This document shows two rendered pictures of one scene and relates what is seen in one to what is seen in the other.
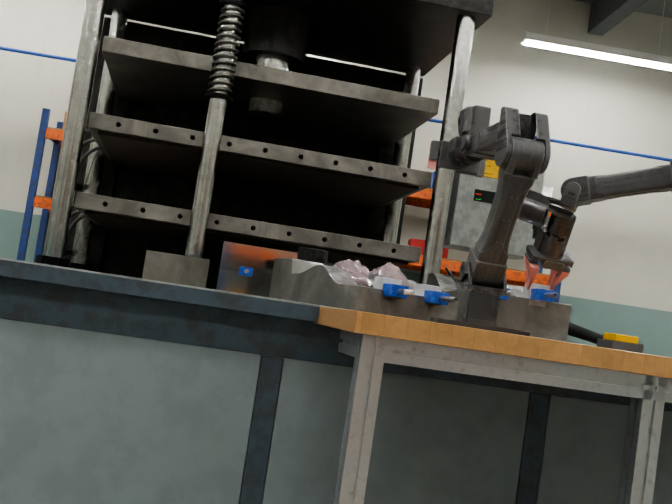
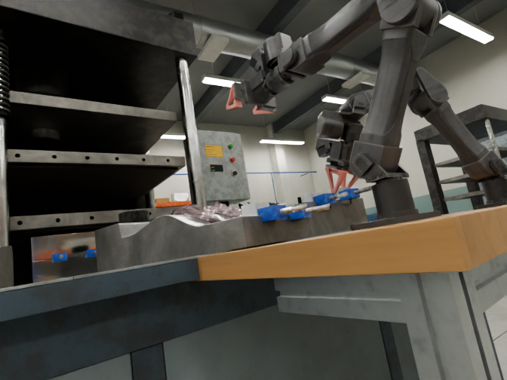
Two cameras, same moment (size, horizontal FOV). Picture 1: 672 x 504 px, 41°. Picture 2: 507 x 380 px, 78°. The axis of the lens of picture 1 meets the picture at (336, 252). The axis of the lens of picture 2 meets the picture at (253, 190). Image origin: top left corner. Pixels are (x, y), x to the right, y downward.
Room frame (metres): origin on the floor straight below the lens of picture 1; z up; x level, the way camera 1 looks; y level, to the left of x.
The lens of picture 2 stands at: (1.46, 0.18, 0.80)
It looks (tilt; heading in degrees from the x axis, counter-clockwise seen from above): 10 degrees up; 331
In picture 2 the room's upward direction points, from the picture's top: 10 degrees counter-clockwise
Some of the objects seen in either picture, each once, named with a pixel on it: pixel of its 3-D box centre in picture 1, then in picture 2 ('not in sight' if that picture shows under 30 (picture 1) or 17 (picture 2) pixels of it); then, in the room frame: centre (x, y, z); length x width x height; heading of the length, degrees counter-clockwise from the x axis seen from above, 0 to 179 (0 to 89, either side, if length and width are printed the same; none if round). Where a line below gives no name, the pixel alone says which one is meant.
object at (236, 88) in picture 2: (440, 158); (239, 101); (2.18, -0.22, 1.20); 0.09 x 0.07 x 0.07; 10
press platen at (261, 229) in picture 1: (245, 235); (50, 233); (3.21, 0.33, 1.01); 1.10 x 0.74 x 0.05; 99
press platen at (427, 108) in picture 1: (266, 98); (44, 133); (3.22, 0.33, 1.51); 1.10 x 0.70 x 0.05; 99
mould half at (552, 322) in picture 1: (484, 304); (280, 222); (2.38, -0.41, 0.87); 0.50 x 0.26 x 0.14; 9
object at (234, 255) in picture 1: (255, 276); (67, 260); (3.09, 0.26, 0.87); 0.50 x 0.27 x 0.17; 9
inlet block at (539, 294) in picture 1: (544, 295); (351, 193); (2.12, -0.50, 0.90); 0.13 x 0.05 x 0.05; 9
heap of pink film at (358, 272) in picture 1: (363, 272); (198, 216); (2.24, -0.08, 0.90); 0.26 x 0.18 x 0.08; 26
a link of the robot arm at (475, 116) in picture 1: (477, 131); (285, 55); (2.02, -0.28, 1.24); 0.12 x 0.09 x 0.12; 10
